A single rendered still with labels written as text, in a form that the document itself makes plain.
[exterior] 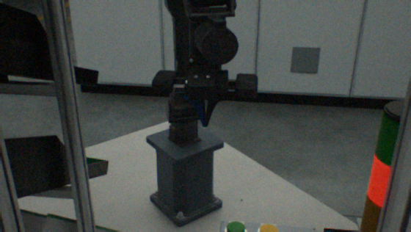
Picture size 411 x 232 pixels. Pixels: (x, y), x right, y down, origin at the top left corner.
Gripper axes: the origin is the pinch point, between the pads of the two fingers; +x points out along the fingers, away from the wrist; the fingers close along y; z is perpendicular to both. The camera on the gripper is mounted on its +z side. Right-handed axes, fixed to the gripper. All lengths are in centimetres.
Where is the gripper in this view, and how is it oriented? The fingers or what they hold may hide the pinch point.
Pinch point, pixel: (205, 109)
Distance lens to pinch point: 81.3
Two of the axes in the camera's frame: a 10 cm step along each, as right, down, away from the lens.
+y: 9.9, 0.5, -1.1
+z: -1.2, 4.4, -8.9
